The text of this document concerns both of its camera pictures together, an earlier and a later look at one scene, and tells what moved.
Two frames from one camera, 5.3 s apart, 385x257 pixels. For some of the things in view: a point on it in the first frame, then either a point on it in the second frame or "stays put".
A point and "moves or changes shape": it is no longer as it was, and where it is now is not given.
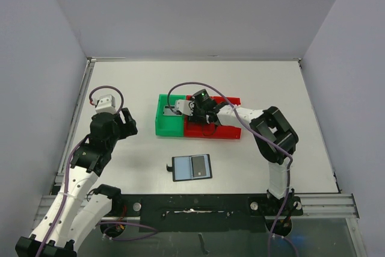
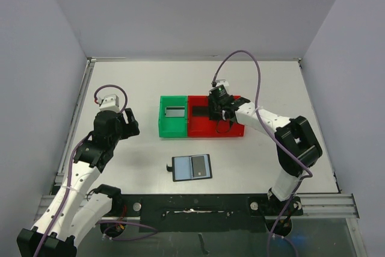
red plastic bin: x=225 y=132 stays put
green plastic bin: x=172 y=126 moves or changes shape
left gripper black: x=129 y=127 stays put
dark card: x=198 y=166 stays put
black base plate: x=206 y=213 stays put
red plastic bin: x=200 y=129 moves or changes shape
